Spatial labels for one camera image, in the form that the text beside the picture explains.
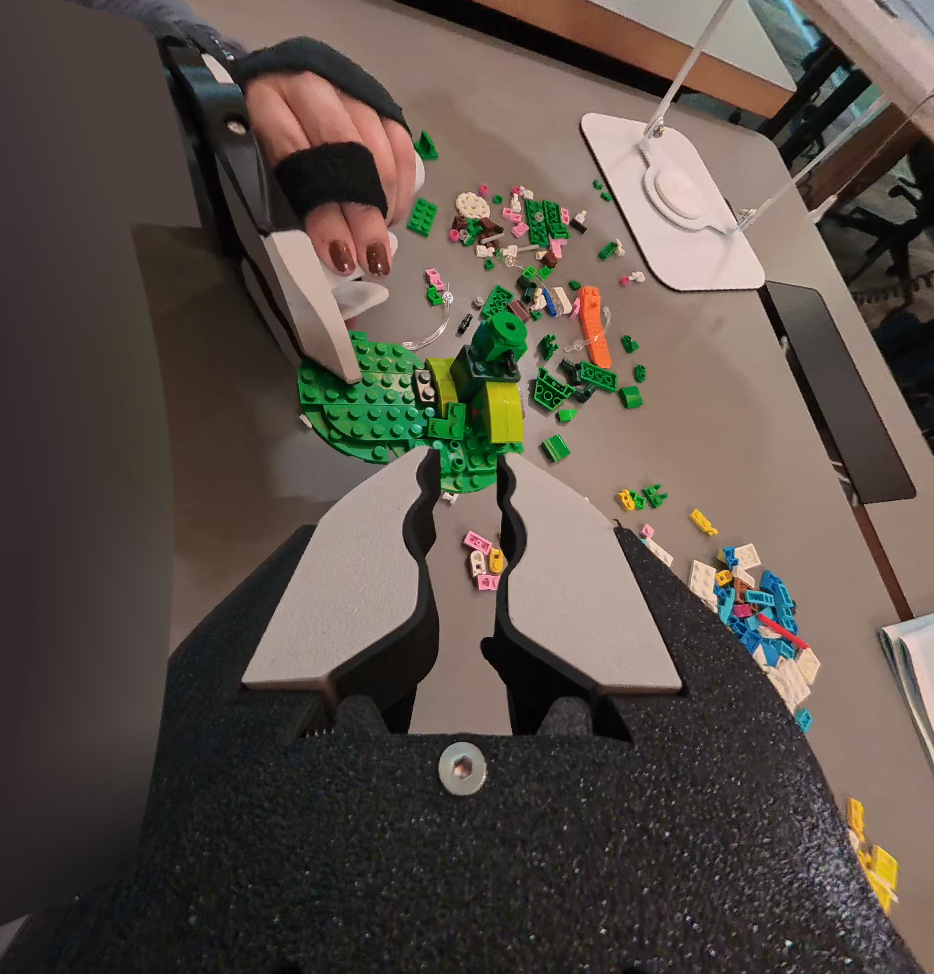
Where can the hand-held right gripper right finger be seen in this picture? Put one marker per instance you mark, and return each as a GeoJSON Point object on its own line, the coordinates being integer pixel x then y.
{"type": "Point", "coordinates": [589, 609]}

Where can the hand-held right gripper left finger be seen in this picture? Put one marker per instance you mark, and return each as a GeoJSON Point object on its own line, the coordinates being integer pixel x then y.
{"type": "Point", "coordinates": [345, 578]}

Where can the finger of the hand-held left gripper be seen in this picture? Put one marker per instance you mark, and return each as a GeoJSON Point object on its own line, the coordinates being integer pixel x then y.
{"type": "Point", "coordinates": [265, 304]}
{"type": "Point", "coordinates": [315, 304]}

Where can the green lego base build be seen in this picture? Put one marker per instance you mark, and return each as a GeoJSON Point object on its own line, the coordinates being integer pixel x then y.
{"type": "Point", "coordinates": [376, 411]}

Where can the cluster of pink lego pieces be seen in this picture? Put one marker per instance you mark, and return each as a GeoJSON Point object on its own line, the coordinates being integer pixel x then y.
{"type": "Point", "coordinates": [484, 559]}

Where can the clear curved lego piece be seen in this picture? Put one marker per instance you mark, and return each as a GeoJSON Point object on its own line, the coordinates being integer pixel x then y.
{"type": "Point", "coordinates": [433, 327]}

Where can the green studded lego plate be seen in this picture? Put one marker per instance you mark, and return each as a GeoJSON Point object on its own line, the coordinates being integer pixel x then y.
{"type": "Point", "coordinates": [422, 217]}

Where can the yellow lego piece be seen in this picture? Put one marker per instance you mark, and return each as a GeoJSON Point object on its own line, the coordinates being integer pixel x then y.
{"type": "Point", "coordinates": [703, 522]}

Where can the small green lego tile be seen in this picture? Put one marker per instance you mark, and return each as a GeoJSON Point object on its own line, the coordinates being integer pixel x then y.
{"type": "Point", "coordinates": [555, 448]}

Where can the pile of blue white lego pieces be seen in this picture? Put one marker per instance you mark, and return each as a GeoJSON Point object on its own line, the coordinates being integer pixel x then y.
{"type": "Point", "coordinates": [763, 616]}

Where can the white round lego piece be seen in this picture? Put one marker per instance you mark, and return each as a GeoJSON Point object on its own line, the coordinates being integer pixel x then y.
{"type": "Point", "coordinates": [472, 204]}

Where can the green lego slope piece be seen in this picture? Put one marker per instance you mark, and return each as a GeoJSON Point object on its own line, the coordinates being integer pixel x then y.
{"type": "Point", "coordinates": [426, 146]}

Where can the pile of green pink lego pieces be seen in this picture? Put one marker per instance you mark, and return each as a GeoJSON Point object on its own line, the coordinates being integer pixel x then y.
{"type": "Point", "coordinates": [543, 266]}

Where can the green lego plate assembly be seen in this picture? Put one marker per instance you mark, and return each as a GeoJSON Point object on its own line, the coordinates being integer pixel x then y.
{"type": "Point", "coordinates": [544, 221]}

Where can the group of yellow lego pieces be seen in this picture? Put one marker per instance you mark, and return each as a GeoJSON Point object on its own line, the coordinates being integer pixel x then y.
{"type": "Point", "coordinates": [874, 860]}

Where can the person's left hand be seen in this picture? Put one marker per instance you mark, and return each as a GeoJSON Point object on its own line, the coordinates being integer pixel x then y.
{"type": "Point", "coordinates": [322, 122]}

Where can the orange brick separator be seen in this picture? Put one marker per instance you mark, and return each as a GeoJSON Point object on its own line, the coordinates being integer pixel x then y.
{"type": "Point", "coordinates": [595, 327]}

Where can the black flat panel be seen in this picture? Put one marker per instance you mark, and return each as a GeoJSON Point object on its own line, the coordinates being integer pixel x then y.
{"type": "Point", "coordinates": [840, 396]}

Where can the instruction booklet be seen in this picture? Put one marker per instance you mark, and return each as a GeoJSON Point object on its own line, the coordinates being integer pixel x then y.
{"type": "Point", "coordinates": [927, 685]}

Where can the book stand with white base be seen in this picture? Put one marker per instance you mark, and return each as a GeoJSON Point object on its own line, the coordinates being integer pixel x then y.
{"type": "Point", "coordinates": [710, 251]}

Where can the wooden table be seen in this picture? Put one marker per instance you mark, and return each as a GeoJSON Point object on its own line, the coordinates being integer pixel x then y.
{"type": "Point", "coordinates": [665, 61]}

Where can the black office chair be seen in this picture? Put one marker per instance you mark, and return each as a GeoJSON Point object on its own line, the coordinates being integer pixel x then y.
{"type": "Point", "coordinates": [893, 190]}

